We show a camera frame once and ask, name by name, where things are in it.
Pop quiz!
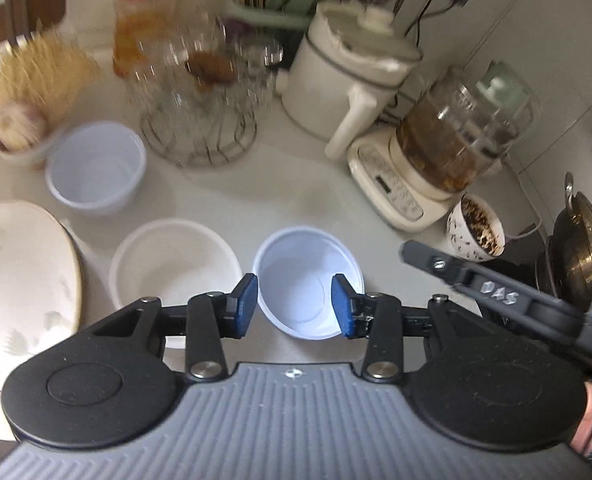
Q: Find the white ceramic bowl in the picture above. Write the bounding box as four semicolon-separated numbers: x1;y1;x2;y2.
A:
108;218;243;351

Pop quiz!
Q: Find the small light blue cup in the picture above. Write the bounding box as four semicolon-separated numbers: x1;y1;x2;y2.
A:
252;227;366;341

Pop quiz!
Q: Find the white garlic bowl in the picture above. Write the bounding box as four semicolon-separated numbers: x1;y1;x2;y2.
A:
0;110;70;169

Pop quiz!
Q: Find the pale green plastic jug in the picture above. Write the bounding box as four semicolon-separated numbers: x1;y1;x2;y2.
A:
475;59;542;111

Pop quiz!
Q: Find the pale green utensil holder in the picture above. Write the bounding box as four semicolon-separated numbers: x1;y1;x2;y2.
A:
225;0;317;31

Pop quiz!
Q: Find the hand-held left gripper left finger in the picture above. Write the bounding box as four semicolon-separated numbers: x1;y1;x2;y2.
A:
78;273;260;381

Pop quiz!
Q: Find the wire glass rack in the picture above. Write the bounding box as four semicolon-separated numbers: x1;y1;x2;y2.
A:
140;105;259;169

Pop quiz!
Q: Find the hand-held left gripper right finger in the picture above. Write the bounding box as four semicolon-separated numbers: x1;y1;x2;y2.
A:
330;274;484;381

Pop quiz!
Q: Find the steel pot with lid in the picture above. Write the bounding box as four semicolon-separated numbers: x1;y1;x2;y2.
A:
535;172;592;301

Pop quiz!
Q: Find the red lidded clear jar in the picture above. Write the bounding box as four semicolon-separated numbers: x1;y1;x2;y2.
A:
113;0;177;79

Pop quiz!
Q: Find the cream kettle base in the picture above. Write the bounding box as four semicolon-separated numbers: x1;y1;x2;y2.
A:
347;127;502;234

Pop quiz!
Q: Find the pale blue plastic bowl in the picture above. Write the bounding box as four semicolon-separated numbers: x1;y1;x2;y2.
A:
44;120;148;217

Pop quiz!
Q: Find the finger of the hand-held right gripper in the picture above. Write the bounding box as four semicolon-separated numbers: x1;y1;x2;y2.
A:
400;240;469;288

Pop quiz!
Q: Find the glass health kettle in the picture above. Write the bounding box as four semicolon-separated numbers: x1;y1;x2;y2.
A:
395;67;539;194

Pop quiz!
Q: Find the garlic bulb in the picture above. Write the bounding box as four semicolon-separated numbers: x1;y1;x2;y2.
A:
0;99;47;151

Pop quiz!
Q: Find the brown rimmed leaf print plate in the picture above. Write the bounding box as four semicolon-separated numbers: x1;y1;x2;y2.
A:
0;199;85;396

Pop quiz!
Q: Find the brown lump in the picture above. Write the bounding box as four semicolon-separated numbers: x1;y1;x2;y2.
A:
185;49;237;86

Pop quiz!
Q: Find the bundle of dried noodles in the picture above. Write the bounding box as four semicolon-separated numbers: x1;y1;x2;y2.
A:
0;29;102;126

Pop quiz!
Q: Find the patterned cup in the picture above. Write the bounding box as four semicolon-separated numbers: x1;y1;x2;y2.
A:
444;192;507;264

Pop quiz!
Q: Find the white electric cooking pot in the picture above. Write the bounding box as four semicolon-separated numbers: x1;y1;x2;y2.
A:
280;0;425;161

